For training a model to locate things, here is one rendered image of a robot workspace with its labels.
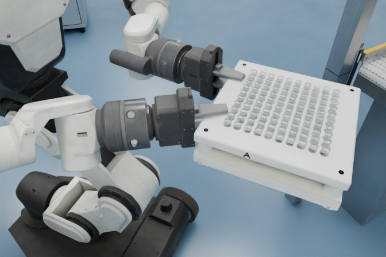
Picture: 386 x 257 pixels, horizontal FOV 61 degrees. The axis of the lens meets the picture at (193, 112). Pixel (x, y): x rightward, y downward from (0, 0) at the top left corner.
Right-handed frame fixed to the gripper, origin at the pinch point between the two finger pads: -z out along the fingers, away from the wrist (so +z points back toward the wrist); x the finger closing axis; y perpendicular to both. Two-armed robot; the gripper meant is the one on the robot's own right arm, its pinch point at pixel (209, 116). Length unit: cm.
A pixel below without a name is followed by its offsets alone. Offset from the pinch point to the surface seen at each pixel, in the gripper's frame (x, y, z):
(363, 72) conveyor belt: 24, -39, -60
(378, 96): 30, -34, -64
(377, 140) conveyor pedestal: 55, -36, -74
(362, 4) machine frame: 0, -40, -52
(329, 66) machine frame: 23, -44, -50
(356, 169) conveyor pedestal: 74, -37, -73
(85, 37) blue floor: 98, -226, 66
